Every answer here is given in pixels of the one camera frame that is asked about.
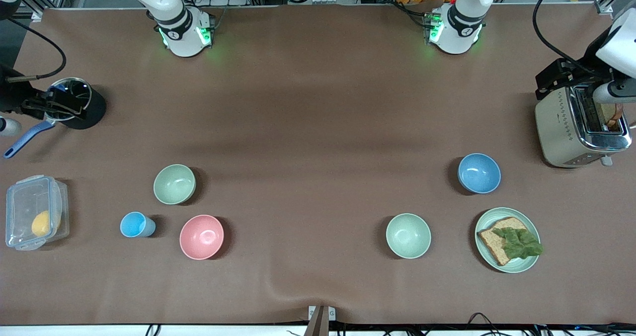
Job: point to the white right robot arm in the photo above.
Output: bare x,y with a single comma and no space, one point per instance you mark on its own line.
181,33

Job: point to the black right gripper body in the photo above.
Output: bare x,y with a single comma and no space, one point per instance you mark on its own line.
15,96

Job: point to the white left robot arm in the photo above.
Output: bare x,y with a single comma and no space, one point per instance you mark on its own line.
459,28

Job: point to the metal table edge bracket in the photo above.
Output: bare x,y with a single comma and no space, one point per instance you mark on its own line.
332,313

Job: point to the green lettuce leaf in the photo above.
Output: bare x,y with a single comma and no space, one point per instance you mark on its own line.
519,244

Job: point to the brown bread slice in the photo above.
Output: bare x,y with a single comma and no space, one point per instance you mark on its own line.
492,241

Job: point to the clear plastic lidded container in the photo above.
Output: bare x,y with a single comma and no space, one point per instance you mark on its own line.
25,202

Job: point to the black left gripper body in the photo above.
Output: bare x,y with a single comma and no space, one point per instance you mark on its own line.
589,56

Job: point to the pale green plate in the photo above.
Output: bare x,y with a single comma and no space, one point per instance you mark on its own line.
521,264

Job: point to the blue bowl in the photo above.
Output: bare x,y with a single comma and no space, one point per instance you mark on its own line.
479,173

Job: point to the beige and chrome toaster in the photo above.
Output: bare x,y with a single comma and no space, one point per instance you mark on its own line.
556,127

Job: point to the blue cup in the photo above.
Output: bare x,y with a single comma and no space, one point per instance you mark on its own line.
133,224

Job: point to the glass lid with blue knob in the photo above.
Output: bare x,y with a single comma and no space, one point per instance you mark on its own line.
74,83

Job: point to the toast slice in toaster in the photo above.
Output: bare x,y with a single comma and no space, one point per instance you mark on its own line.
610,115

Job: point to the pink bowl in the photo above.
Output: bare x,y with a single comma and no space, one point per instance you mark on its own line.
201,236

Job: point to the yellow lemon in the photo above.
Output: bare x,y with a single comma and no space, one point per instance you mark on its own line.
42,224

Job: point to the pale green bowl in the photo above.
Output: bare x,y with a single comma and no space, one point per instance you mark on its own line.
408,235
174,184

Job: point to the brown table cover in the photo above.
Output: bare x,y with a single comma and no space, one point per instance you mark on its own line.
318,102

